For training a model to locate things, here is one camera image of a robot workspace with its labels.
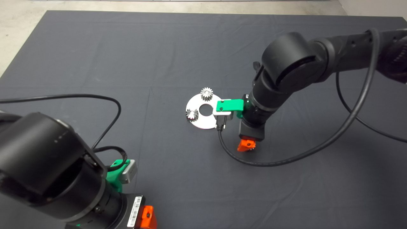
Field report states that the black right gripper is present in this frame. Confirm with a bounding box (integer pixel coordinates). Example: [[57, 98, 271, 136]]
[[237, 120, 266, 152]]

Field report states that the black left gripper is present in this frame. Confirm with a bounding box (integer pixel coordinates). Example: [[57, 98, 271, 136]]
[[65, 194, 157, 229]]

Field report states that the round metal plate with hole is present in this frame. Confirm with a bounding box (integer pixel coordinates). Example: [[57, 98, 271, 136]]
[[186, 94, 227, 130]]

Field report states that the dark grey table cloth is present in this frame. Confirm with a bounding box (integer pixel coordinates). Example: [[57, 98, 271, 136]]
[[0, 10, 407, 229]]

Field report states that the black right camera cable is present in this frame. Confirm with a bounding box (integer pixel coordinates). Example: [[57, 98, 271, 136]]
[[216, 29, 407, 167]]

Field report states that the black camera cable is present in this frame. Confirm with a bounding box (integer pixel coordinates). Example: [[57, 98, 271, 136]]
[[216, 29, 407, 167], [0, 94, 128, 170]]

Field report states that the grey right camera box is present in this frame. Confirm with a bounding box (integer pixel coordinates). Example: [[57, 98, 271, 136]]
[[214, 111, 233, 123]]

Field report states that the grey camera box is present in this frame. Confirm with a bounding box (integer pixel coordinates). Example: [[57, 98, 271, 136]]
[[214, 111, 233, 123], [119, 160, 138, 184]]

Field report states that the green right camera mount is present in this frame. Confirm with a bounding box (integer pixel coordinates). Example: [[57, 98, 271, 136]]
[[216, 99, 245, 120]]

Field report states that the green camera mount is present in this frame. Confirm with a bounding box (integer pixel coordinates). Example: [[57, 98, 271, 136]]
[[107, 159, 131, 193], [216, 99, 245, 120]]

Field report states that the grey left camera box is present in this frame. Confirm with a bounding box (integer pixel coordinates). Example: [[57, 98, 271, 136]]
[[119, 160, 138, 184]]

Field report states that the green left camera mount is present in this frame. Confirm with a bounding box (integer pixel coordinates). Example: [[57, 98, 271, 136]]
[[107, 159, 131, 193]]

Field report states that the black left camera cable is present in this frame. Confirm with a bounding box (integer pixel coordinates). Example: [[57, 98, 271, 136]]
[[0, 94, 128, 170]]

